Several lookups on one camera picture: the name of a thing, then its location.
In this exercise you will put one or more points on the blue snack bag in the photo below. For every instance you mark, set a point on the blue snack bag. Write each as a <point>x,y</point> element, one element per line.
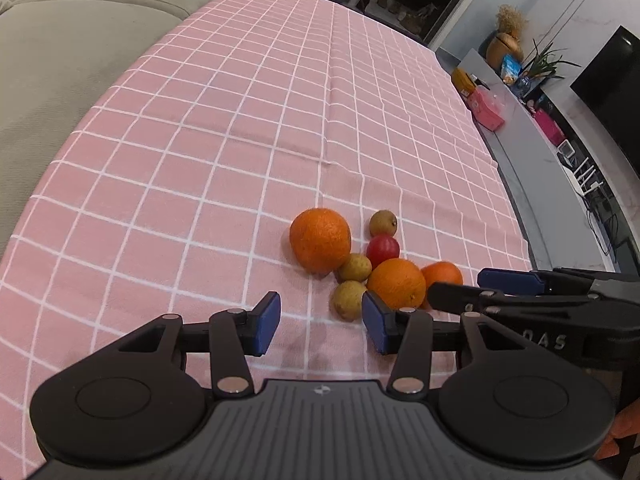
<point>510,69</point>

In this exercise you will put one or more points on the green potted plant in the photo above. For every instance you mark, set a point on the green potted plant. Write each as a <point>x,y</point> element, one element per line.
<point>545,64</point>

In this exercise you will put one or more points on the magenta box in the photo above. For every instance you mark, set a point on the magenta box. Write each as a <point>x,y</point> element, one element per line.
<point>549,127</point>

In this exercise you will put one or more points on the black television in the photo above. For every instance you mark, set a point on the black television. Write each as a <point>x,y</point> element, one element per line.
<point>609,87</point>

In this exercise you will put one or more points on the red cherry tomato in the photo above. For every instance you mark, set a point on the red cherry tomato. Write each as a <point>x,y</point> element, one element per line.
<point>381,248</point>

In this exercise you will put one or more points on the beige fabric sofa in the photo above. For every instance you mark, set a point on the beige fabric sofa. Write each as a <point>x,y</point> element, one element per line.
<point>57,58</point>

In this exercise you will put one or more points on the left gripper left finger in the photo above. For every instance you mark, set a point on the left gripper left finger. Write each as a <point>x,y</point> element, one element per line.
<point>151,390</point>

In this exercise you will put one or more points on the brown longan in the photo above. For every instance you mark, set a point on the brown longan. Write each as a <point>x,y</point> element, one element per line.
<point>383,222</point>
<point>357,267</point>
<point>346,300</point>

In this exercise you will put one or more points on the white tv console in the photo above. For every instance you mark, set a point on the white tv console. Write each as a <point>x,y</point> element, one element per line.
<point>552,216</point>

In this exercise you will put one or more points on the pink checkered tablecloth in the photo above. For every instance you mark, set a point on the pink checkered tablecloth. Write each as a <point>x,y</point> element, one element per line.
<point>175,193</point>

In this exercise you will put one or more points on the orange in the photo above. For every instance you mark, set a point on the orange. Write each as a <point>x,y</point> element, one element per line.
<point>320,239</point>
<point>440,272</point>
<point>399,283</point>

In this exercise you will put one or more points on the pink storage box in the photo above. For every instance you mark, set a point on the pink storage box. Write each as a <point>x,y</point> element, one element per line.
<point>486,108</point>

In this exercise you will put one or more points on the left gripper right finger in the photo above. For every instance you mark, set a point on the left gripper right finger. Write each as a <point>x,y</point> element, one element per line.
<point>493,392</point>

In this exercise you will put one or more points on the orange box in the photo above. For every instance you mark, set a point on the orange box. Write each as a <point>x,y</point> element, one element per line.
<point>463,82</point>

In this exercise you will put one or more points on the golden vase with dried flowers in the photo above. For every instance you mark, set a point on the golden vase with dried flowers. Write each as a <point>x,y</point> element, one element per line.
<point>511,24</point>

